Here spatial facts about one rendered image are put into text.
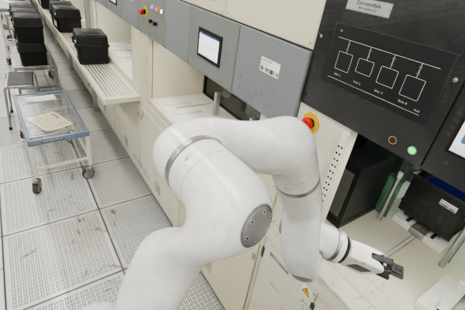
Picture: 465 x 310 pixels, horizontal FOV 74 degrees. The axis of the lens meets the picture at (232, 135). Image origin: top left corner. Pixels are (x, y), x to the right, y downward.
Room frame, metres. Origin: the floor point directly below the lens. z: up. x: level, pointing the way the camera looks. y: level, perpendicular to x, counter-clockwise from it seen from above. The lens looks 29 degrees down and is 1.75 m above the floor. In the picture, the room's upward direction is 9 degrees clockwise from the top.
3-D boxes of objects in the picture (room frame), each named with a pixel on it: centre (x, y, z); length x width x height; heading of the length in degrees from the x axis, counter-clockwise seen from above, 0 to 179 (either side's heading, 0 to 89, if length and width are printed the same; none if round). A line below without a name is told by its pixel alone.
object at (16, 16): (3.37, 2.38, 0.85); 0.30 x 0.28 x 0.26; 37
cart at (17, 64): (3.62, 2.58, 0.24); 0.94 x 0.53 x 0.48; 38
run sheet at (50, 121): (2.12, 1.46, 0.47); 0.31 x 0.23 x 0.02; 59
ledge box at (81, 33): (2.76, 1.40, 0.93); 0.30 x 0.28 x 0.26; 35
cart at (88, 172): (2.28, 1.55, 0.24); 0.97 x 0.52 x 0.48; 41
